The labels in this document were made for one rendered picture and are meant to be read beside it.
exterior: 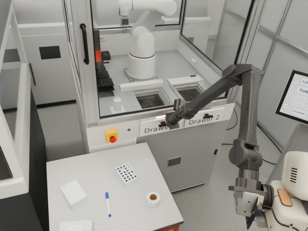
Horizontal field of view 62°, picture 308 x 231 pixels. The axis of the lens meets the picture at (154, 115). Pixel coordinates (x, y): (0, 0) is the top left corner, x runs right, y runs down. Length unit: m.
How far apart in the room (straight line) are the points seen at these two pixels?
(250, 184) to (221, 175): 1.66
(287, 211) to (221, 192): 1.59
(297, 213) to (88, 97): 1.05
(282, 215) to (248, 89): 0.48
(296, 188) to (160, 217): 0.69
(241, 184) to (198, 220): 1.34
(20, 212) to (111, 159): 0.58
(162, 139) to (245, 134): 0.84
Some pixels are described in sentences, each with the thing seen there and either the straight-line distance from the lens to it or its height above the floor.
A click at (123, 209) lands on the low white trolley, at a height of 0.76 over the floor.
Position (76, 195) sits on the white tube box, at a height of 0.81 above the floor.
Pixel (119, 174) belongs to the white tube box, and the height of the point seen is 0.80.
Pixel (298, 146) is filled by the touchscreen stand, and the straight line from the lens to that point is 2.14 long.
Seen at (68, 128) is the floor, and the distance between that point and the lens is 3.04.
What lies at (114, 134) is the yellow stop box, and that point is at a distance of 1.55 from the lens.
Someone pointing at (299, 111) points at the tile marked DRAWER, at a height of 1.01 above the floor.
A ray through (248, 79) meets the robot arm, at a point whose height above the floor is 1.44.
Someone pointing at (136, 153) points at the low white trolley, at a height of 0.76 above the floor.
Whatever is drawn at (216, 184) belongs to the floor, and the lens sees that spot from 2.56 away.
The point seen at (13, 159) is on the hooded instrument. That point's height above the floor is 1.03.
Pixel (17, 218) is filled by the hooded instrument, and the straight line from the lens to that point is 1.78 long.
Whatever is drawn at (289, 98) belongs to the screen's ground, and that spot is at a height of 1.05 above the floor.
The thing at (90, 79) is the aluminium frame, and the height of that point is 1.26.
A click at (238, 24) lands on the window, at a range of 1.59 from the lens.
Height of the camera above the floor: 1.94
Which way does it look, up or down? 38 degrees down
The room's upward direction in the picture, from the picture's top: 5 degrees clockwise
